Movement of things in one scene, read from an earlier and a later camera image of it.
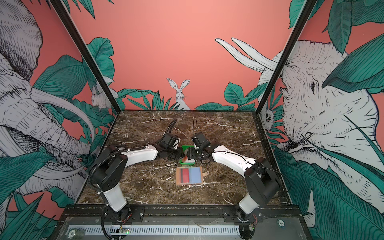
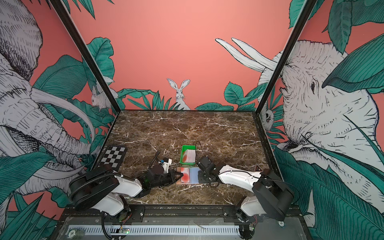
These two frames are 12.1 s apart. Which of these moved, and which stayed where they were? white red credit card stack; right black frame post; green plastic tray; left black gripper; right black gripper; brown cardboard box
Moved: right black gripper; left black gripper
Stayed: green plastic tray; brown cardboard box; right black frame post; white red credit card stack
